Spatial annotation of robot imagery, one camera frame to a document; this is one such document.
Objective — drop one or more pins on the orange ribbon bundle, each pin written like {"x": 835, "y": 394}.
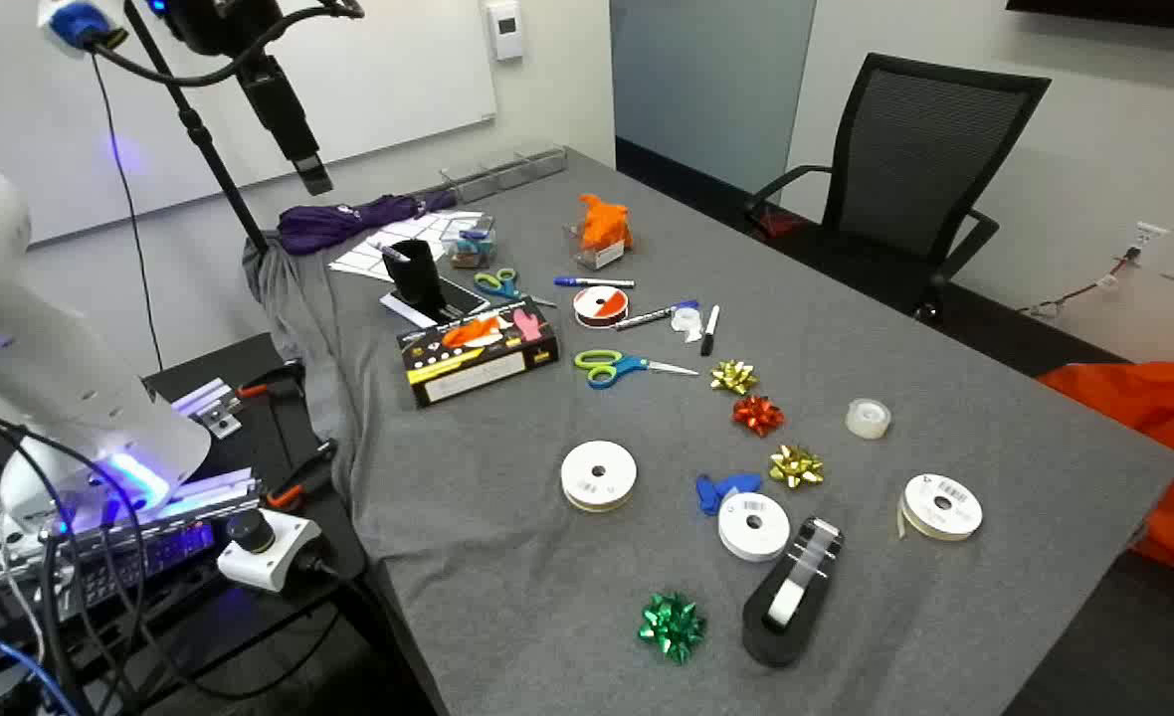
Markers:
{"x": 604, "y": 221}

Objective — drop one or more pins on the white marker blue cap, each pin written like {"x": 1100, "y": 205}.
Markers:
{"x": 654, "y": 315}

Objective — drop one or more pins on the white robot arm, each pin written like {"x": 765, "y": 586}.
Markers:
{"x": 81, "y": 403}

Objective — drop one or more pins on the blue gift bow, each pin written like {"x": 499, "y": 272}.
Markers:
{"x": 719, "y": 490}

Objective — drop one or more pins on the white ribbon spool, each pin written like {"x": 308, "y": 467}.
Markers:
{"x": 600, "y": 473}
{"x": 753, "y": 526}
{"x": 942, "y": 508}

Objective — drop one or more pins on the black and yellow box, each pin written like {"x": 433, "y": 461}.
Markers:
{"x": 477, "y": 350}

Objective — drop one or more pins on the black cup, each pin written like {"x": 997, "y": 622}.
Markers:
{"x": 412, "y": 269}

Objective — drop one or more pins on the green gift bow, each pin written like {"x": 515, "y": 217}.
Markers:
{"x": 670, "y": 627}

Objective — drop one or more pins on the black tape dispenser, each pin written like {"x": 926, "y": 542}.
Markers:
{"x": 783, "y": 608}

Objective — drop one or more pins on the clear stationery holder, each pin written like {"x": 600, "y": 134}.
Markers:
{"x": 596, "y": 257}

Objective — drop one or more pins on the grey table cloth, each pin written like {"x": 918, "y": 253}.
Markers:
{"x": 528, "y": 605}

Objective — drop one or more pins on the black marker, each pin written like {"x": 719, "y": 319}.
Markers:
{"x": 710, "y": 330}

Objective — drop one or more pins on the white tablet with black screen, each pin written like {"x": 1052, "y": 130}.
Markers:
{"x": 433, "y": 313}

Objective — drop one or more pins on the white ribbon spool right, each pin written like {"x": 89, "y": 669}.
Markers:
{"x": 942, "y": 508}

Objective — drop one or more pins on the clear tape roll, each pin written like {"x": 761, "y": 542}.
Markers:
{"x": 868, "y": 420}

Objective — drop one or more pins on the red ribbon spool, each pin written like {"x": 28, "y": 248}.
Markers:
{"x": 600, "y": 305}

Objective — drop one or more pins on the white controller device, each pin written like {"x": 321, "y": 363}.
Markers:
{"x": 266, "y": 546}

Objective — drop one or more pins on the clear holder with blue tape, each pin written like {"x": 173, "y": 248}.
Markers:
{"x": 471, "y": 248}

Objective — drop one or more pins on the blue green handled scissors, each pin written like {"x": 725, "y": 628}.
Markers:
{"x": 605, "y": 368}

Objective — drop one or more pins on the purple cloth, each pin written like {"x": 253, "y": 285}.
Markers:
{"x": 318, "y": 229}

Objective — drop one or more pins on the gold gift bow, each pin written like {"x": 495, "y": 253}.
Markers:
{"x": 734, "y": 374}
{"x": 794, "y": 467}

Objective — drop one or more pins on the white ribbon spool left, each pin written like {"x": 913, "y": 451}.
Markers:
{"x": 600, "y": 473}

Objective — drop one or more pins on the red gift bow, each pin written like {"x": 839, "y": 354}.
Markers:
{"x": 757, "y": 415}

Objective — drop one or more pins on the black mesh office chair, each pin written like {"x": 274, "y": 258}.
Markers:
{"x": 899, "y": 209}

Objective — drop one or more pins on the wall television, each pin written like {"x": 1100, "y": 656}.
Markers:
{"x": 1153, "y": 13}

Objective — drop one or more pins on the white ribbon spool middle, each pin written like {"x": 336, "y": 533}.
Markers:
{"x": 753, "y": 526}

